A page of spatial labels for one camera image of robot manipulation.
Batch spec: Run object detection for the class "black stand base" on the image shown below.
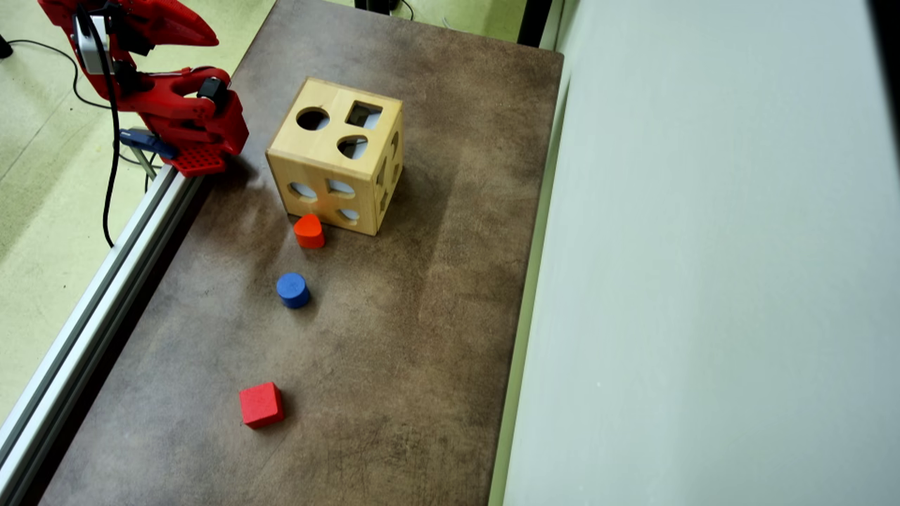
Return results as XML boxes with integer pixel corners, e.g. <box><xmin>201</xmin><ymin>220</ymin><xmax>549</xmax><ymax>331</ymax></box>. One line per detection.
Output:
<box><xmin>354</xmin><ymin>0</ymin><xmax>416</xmax><ymax>20</ymax></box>

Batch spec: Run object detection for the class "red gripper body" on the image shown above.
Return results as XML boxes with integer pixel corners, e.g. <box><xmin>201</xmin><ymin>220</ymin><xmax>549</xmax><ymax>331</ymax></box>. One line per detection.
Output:
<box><xmin>39</xmin><ymin>0</ymin><xmax>154</xmax><ymax>57</ymax></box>

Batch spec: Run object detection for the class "wooden shape sorter box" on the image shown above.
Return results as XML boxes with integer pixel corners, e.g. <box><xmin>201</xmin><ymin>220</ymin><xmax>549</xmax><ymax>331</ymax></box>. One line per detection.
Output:
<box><xmin>265</xmin><ymin>76</ymin><xmax>406</xmax><ymax>237</ymax></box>

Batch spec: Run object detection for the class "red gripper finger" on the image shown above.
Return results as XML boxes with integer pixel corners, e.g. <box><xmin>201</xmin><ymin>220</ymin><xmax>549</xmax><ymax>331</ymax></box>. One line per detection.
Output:
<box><xmin>139</xmin><ymin>0</ymin><xmax>219</xmax><ymax>48</ymax></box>

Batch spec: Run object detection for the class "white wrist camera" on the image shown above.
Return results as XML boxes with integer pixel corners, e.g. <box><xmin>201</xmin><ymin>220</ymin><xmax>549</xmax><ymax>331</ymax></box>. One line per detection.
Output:
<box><xmin>73</xmin><ymin>13</ymin><xmax>108</xmax><ymax>76</ymax></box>

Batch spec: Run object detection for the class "red cube block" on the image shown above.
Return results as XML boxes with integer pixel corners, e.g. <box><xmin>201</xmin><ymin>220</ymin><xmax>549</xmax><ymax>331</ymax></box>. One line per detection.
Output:
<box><xmin>238</xmin><ymin>382</ymin><xmax>286</xmax><ymax>430</ymax></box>

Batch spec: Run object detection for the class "black floor cable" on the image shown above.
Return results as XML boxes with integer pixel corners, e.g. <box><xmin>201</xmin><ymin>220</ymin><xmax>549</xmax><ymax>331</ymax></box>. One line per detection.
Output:
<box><xmin>0</xmin><ymin>34</ymin><xmax>113</xmax><ymax>112</ymax></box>

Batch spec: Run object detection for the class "black post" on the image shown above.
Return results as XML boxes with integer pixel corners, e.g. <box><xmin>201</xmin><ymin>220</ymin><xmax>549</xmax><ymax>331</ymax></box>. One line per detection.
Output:
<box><xmin>517</xmin><ymin>0</ymin><xmax>555</xmax><ymax>48</ymax></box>

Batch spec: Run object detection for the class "blue clamp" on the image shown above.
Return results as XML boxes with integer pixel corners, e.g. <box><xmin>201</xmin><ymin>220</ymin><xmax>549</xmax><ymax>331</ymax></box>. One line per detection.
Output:
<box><xmin>116</xmin><ymin>128</ymin><xmax>178</xmax><ymax>182</ymax></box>

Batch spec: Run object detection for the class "aluminium profile rail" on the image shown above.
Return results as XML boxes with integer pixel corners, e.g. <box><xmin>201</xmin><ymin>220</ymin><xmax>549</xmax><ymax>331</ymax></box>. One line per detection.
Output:
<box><xmin>0</xmin><ymin>163</ymin><xmax>205</xmax><ymax>506</ymax></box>

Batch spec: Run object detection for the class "blue cylinder block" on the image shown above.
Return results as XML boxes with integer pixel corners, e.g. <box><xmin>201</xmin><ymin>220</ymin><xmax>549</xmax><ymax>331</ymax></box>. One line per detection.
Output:
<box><xmin>276</xmin><ymin>272</ymin><xmax>311</xmax><ymax>310</ymax></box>

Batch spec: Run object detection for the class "black camera cable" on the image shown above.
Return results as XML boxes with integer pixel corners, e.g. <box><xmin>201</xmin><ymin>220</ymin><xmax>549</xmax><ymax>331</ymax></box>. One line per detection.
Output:
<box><xmin>74</xmin><ymin>4</ymin><xmax>122</xmax><ymax>248</ymax></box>

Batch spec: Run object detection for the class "orange rounded triangle block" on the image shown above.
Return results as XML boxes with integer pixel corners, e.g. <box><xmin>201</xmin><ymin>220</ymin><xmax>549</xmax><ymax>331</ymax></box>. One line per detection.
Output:
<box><xmin>293</xmin><ymin>214</ymin><xmax>326</xmax><ymax>249</ymax></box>

